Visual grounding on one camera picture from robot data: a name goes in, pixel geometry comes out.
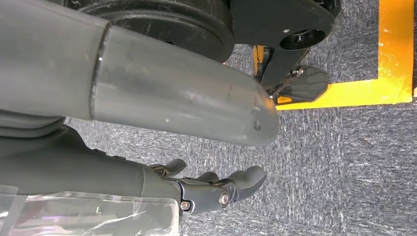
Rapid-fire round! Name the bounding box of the yellow floor tape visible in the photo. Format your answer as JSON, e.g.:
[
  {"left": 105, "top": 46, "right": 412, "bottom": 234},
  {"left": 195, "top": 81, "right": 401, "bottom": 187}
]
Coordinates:
[{"left": 276, "top": 0, "right": 415, "bottom": 112}]

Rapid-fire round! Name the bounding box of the clear plastic camera guard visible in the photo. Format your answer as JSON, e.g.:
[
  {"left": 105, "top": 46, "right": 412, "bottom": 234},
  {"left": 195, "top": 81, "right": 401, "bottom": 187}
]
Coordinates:
[{"left": 0, "top": 185, "right": 180, "bottom": 236}]

